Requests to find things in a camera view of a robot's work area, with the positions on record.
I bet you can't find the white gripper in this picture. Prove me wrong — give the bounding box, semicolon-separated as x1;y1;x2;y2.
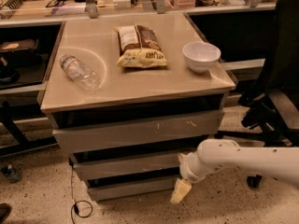
170;152;206;204

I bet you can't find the grey drawer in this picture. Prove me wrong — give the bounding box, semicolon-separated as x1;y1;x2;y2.
70;147;195;180
53;109;224;153
87;175;178;202

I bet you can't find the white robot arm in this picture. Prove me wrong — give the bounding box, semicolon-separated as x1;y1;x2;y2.
170;139;299;204

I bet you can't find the grey bottom drawer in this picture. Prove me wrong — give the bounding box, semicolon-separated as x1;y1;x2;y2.
87;175;178;202

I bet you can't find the grey drawer cabinet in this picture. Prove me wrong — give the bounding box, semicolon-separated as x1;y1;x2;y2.
36;11;238;203

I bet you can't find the grey top drawer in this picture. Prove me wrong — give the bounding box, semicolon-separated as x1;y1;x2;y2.
53;109;224;153

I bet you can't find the black office chair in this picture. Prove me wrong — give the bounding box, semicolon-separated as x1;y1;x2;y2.
214;0;299;189

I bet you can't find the white bowl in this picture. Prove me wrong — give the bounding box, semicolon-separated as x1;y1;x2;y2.
182;42;221;73

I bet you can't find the yellow brown snack bag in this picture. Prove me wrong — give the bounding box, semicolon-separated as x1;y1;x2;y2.
115;24;167;69

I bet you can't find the clear plastic water bottle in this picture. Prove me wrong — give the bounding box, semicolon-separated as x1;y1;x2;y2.
59;54;101;91

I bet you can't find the black caster wheel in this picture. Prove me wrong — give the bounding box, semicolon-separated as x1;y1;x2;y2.
0;164;21;183

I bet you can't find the dark shoe tip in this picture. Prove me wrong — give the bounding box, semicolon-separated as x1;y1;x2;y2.
0;203;11;224

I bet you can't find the long background workbench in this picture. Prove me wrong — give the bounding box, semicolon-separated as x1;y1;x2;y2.
1;0;276;27

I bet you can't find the black floor cable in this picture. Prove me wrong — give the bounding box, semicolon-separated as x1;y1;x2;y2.
69;166;94;224

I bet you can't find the black table leg frame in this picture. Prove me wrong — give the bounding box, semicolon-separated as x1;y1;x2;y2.
0;101;57;157

